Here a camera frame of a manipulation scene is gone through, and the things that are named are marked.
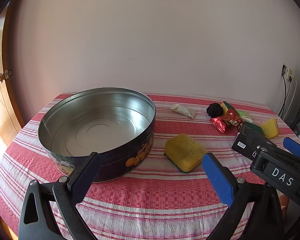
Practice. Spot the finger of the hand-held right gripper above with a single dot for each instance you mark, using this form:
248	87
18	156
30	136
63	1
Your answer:
257	160
293	146

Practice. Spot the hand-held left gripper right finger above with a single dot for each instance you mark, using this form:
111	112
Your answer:
217	177

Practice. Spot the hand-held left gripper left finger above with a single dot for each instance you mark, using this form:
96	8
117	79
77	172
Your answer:
87	177

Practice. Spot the black box with gold border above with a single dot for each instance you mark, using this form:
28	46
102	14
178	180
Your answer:
247	142

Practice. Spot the large yellow green sponge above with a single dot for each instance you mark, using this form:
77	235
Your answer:
183	150

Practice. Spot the green white tissue pack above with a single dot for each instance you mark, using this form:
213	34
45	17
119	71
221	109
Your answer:
245	115

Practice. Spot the red printed snack packet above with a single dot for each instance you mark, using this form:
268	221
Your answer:
232	117

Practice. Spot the round metal cookie tin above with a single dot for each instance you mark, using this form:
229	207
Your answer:
95	127

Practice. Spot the white snack packet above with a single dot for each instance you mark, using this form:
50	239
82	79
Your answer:
183	110

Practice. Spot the orange wooden chair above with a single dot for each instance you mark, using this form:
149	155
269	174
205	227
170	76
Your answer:
283	201

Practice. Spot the shiny red foil packet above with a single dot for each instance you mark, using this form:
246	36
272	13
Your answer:
218	123

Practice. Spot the red white striped tablecloth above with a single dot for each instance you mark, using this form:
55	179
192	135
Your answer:
145	200

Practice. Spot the black cloth ball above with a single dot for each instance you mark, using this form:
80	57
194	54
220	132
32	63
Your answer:
215	110

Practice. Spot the wooden door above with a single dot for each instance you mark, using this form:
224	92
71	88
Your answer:
0	110

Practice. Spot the metal door latch plate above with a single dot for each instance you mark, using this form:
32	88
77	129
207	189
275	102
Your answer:
8	73

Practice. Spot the white wall socket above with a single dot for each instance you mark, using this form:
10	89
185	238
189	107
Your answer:
287	72

